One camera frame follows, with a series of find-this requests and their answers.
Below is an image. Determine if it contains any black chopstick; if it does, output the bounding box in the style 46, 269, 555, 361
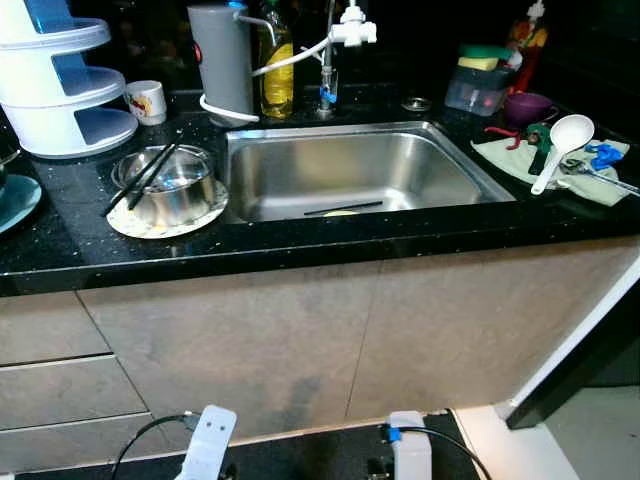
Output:
125, 145, 184, 211
303, 200, 385, 217
102, 133, 187, 217

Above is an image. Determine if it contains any light blue plate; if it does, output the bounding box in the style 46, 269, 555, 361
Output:
0, 175, 43, 236

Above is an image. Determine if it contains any long steel utensil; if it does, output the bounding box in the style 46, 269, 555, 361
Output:
558, 158, 640, 197

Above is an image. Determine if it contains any small blue tool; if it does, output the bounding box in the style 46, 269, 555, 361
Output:
585, 143, 626, 171

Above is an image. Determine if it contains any white plastic ladle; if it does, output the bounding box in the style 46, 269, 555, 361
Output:
530, 114, 596, 196

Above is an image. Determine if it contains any black cabinet side panel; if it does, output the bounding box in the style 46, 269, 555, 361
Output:
505, 285, 640, 431

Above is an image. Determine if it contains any pale green cloth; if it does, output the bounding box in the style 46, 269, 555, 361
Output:
472, 130, 633, 208

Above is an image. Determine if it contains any purple bowl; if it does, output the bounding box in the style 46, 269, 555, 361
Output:
502, 92, 559, 126

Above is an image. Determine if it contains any clear plastic container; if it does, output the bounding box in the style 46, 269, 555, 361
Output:
445, 65, 506, 116

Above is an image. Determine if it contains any red bottle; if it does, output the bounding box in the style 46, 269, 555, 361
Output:
505, 0, 549, 96

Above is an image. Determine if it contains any yellow green sponge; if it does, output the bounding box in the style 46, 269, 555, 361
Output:
457, 44, 513, 73

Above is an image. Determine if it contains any stainless steel sink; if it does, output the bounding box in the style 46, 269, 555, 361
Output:
222, 120, 518, 226

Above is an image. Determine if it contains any chrome sink tap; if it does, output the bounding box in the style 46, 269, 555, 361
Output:
318, 0, 341, 113

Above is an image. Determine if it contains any yellow dish soap bottle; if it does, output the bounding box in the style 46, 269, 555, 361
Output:
258, 5, 296, 119

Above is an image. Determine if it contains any black floor mat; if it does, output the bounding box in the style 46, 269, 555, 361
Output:
15, 410, 481, 480

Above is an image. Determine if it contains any floral patterned plate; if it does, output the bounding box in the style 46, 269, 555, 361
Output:
106, 180, 229, 240

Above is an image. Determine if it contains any grey water filter cylinder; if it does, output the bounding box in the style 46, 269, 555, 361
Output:
187, 3, 259, 126

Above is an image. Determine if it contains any steel pot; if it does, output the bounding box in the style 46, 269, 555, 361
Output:
110, 145, 217, 228

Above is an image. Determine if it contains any white printed mug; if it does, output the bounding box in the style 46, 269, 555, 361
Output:
125, 80, 168, 126

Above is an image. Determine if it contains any grey cabinet drawer front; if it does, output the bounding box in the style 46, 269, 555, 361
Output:
0, 290, 111, 366
0, 415, 191, 473
0, 355, 149, 431

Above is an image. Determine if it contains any white three-tier storage rack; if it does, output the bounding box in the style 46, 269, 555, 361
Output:
0, 0, 139, 159

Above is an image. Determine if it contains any green handled tool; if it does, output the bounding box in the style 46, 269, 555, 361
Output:
525, 122, 557, 176

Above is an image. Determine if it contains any red handled tool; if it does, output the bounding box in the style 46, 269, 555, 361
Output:
485, 124, 531, 151

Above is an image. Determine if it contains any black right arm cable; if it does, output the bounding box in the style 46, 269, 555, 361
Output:
380, 425, 493, 480

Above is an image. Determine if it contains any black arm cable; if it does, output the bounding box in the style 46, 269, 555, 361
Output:
380, 425, 493, 480
110, 412, 206, 480

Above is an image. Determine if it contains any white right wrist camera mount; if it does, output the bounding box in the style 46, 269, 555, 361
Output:
388, 411, 433, 480

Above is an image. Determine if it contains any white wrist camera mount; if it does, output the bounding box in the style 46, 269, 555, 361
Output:
388, 411, 433, 480
175, 405, 239, 480

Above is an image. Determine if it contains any white tap diverter with hose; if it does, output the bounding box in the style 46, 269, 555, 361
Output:
250, 3, 379, 79

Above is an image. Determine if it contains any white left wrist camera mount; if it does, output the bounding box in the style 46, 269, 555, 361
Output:
175, 405, 239, 480

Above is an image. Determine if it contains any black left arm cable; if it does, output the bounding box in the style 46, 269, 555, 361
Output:
110, 412, 206, 480

